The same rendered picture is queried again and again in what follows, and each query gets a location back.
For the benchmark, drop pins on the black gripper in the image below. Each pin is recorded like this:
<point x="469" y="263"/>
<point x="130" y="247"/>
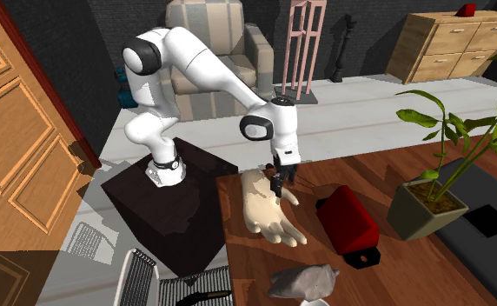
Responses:
<point x="285" y="170"/>

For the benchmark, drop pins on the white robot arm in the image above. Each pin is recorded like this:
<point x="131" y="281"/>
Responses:
<point x="214" y="70"/>

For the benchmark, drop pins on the cream hand figure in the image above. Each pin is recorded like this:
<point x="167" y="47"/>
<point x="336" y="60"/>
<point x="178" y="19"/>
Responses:
<point x="265" y="212"/>

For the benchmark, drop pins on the red block with black base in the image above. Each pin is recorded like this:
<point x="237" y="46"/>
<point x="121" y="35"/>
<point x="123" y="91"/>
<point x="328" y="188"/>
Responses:
<point x="348" y="222"/>

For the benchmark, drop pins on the white round thing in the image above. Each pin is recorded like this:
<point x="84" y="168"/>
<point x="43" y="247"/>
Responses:
<point x="314" y="302"/>

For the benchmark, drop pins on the dark robot stand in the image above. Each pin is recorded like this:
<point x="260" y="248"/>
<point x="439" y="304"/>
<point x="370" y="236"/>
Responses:
<point x="163" y="212"/>

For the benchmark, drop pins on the green plant in grey pot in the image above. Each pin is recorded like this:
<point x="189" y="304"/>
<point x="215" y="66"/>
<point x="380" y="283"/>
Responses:
<point x="422" y="212"/>

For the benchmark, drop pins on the pink rack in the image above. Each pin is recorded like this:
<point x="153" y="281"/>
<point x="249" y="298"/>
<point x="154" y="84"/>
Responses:
<point x="303" y="42"/>

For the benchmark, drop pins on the black chess piece figure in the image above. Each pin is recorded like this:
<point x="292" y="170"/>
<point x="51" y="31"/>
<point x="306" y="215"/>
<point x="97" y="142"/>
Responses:
<point x="344" y="46"/>

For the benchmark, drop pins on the brown wooden table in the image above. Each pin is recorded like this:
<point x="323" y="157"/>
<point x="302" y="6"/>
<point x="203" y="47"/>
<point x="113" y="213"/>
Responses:
<point x="405" y="275"/>

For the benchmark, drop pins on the beige striped armchair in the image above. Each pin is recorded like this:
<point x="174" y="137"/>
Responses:
<point x="214" y="25"/>

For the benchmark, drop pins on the teal thing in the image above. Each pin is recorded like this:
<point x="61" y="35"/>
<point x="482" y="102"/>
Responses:
<point x="125" y="97"/>

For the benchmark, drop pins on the wooden chest of drawers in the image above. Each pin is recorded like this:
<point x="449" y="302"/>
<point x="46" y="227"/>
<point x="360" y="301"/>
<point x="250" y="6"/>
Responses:
<point x="443" y="46"/>

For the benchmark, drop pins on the dark grey mat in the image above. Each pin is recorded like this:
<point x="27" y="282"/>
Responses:
<point x="496" y="250"/>

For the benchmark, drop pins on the wooden panelled door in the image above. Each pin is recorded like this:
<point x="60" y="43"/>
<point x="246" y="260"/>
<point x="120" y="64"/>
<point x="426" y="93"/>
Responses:
<point x="15" y="140"/>

